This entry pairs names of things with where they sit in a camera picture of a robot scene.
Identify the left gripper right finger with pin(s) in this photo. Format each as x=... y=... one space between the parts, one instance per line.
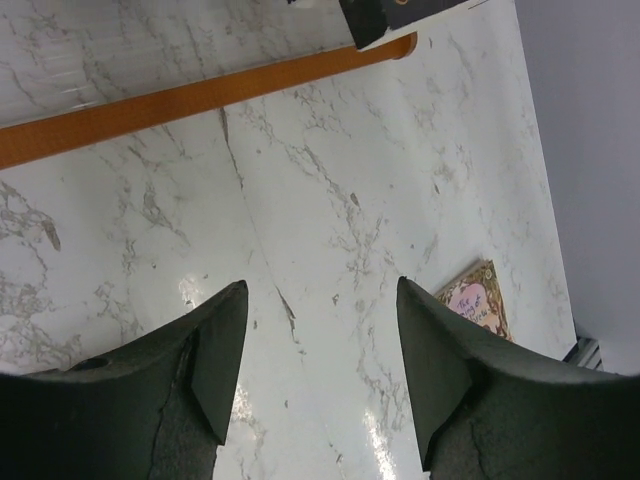
x=486 y=408

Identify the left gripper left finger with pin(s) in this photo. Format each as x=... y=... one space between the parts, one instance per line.
x=158 y=407

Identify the A Tale of Two Cities book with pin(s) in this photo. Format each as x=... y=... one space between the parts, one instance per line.
x=364 y=25

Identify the Taming of the Shrew book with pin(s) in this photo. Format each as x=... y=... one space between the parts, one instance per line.
x=476 y=295

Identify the wooden three-tier shelf rack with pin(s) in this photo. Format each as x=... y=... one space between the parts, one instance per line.
x=35 y=140

